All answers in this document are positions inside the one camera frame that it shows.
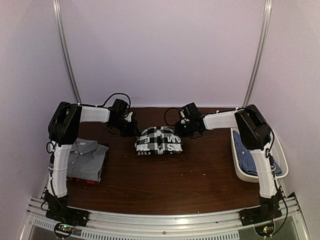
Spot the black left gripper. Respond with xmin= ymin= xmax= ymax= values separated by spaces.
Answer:
xmin=110 ymin=118 xmax=142 ymax=138

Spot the black white checked shirt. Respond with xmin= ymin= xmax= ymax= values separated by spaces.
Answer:
xmin=134 ymin=126 xmax=183 ymax=156

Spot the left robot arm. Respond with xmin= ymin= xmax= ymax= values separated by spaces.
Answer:
xmin=46 ymin=99 xmax=140 ymax=222

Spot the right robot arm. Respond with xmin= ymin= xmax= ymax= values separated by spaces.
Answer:
xmin=173 ymin=102 xmax=281 ymax=221

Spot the folded grey shirt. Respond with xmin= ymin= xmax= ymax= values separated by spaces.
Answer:
xmin=66 ymin=138 xmax=109 ymax=182

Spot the blue checked shirt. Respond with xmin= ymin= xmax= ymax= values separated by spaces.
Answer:
xmin=232 ymin=131 xmax=283 ymax=177

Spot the folded red plaid shirt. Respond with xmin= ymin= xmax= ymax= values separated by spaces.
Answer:
xmin=67 ymin=177 xmax=100 ymax=185

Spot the white plastic basket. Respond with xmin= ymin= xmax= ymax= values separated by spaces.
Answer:
xmin=230 ymin=128 xmax=289 ymax=184

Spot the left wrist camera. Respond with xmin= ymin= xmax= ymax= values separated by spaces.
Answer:
xmin=124 ymin=111 xmax=136 ymax=123

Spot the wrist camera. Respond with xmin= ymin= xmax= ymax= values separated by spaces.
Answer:
xmin=179 ymin=109 xmax=190 ymax=125
xmin=124 ymin=111 xmax=136 ymax=123

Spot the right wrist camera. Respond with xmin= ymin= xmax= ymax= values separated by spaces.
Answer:
xmin=179 ymin=109 xmax=190 ymax=125

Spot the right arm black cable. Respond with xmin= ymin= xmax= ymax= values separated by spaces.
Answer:
xmin=163 ymin=106 xmax=183 ymax=126

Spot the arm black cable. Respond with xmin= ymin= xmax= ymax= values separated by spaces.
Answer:
xmin=163 ymin=106 xmax=183 ymax=126
xmin=102 ymin=92 xmax=132 ymax=113

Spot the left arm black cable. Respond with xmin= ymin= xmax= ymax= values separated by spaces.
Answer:
xmin=102 ymin=92 xmax=132 ymax=113

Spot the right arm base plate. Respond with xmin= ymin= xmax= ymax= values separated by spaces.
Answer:
xmin=239 ymin=201 xmax=282 ymax=226

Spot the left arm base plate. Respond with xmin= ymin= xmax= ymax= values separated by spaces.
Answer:
xmin=44 ymin=193 xmax=89 ymax=227

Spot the left aluminium frame post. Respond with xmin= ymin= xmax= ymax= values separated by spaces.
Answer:
xmin=52 ymin=0 xmax=82 ymax=104

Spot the aluminium frame post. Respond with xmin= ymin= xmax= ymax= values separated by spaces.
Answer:
xmin=52 ymin=0 xmax=82 ymax=104
xmin=242 ymin=0 xmax=273 ymax=107

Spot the right aluminium frame post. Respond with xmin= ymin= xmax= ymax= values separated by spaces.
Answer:
xmin=242 ymin=0 xmax=273 ymax=107

